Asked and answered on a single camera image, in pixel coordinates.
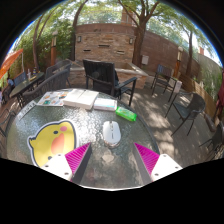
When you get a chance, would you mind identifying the wooden lamp post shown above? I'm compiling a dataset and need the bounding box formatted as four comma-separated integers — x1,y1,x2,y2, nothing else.
49,30,59,67
173,45,185,79

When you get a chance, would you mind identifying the white wall box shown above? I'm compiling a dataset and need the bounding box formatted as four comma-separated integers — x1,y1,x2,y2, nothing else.
141,54,150,66

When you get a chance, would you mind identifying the black slatted armchair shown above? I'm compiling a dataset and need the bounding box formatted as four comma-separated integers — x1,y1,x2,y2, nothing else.
82,59,138,107

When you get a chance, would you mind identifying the grey wicker chair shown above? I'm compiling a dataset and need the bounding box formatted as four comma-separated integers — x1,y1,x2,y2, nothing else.
44,59,73,88

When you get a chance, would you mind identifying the dark metal patio chair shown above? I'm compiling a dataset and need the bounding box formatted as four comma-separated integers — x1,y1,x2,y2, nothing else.
150,64,183,103

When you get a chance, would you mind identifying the white computer mouse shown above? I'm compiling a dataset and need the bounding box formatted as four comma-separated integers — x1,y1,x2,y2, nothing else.
101,120,122,149

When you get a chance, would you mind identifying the yellow chick-shaped mouse pad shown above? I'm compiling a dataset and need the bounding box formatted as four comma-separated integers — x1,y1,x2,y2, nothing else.
27,119,81,168

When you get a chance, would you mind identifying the black round patio table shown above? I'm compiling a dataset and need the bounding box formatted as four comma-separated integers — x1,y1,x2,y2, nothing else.
9,71,45,108

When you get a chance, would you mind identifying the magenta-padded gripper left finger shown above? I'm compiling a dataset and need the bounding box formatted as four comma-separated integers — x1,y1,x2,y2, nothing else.
40,142,94,186

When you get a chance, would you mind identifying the dark mesh patio chair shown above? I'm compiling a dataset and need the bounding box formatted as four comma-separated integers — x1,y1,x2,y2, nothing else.
164,92,207,137
198,120,224,159

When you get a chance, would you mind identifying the white open book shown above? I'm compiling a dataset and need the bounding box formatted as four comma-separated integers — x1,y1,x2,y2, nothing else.
62,88,100,111

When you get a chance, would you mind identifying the green wipes pack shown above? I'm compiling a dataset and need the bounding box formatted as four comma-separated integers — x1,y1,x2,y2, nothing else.
115,106,138,122

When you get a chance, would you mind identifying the dark wicker chair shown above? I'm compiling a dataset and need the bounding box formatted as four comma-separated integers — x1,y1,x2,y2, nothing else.
21,68,71,106

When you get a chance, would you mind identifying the small white box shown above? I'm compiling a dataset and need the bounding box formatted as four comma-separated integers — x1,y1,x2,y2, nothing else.
93,97,119,112

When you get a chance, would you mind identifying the orange parasol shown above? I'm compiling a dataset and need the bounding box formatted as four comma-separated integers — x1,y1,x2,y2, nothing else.
0,48,24,81

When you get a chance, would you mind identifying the forked tree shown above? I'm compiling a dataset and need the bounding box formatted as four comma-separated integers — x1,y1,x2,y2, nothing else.
116,0,161,68

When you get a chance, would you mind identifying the colourful printed leaflet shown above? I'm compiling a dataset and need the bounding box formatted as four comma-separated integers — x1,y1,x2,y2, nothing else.
36,89,74,108

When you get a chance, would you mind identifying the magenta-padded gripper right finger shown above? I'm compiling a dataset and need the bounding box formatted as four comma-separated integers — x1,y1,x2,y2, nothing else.
132,142,184,187

